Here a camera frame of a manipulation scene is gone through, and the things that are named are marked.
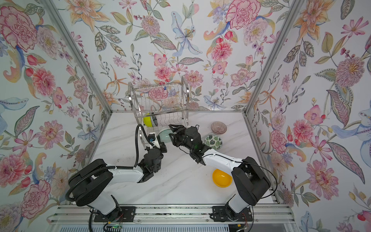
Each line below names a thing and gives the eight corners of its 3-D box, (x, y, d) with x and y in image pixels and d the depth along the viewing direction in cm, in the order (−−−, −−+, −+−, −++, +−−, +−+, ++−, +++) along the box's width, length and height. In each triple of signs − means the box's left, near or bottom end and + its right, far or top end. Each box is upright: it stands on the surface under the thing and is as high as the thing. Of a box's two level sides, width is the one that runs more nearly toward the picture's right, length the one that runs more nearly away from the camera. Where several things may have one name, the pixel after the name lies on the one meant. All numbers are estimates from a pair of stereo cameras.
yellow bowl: (213, 188, 85) (215, 185, 80) (211, 173, 91) (213, 169, 86) (230, 188, 85) (233, 185, 80) (227, 173, 91) (230, 169, 86)
